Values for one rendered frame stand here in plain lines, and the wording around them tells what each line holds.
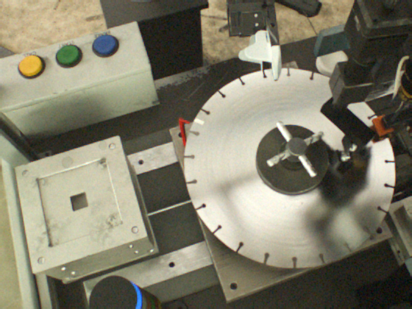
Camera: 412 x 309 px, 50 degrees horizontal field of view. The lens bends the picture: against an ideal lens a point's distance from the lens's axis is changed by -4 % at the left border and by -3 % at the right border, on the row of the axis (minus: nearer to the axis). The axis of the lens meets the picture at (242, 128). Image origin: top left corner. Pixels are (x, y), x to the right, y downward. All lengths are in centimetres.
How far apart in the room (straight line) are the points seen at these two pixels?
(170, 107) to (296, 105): 32
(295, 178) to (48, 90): 46
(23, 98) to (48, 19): 133
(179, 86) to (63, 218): 39
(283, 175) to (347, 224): 12
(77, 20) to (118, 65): 129
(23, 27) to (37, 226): 152
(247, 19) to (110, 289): 52
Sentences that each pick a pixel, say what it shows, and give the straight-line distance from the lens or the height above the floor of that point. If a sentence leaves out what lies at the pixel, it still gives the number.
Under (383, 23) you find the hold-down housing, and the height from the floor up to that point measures 125.
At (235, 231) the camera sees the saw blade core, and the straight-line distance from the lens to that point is 67.
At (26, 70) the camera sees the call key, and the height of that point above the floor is 91.
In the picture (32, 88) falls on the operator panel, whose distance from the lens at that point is 88.
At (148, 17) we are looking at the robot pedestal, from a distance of 111.
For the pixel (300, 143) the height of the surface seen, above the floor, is 100.
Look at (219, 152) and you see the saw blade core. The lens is 70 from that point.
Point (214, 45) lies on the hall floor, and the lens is 196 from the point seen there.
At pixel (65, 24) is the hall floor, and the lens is 214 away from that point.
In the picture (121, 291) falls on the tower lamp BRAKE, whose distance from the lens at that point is 46.
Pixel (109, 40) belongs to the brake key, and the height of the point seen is 91.
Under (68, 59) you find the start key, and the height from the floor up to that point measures 91.
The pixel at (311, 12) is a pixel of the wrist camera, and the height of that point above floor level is 97.
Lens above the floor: 160
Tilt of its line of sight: 65 degrees down
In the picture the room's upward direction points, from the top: 6 degrees clockwise
